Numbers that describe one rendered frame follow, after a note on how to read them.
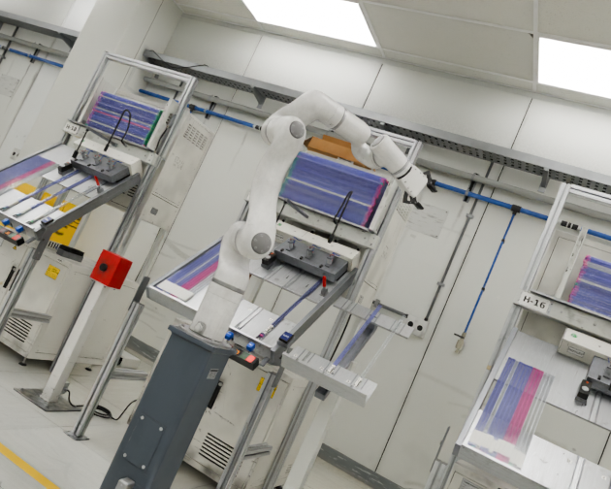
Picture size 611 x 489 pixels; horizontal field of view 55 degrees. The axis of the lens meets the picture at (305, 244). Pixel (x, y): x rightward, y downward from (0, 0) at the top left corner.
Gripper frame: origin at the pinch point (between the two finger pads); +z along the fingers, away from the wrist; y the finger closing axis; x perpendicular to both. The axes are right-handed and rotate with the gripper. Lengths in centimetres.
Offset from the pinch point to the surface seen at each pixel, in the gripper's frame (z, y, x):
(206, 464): 28, 138, -60
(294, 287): 3, 53, -54
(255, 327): -6, 79, -37
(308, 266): 4, 40, -58
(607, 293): 76, -19, 29
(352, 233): 11, 13, -58
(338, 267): 13, 32, -51
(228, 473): 18, 129, -22
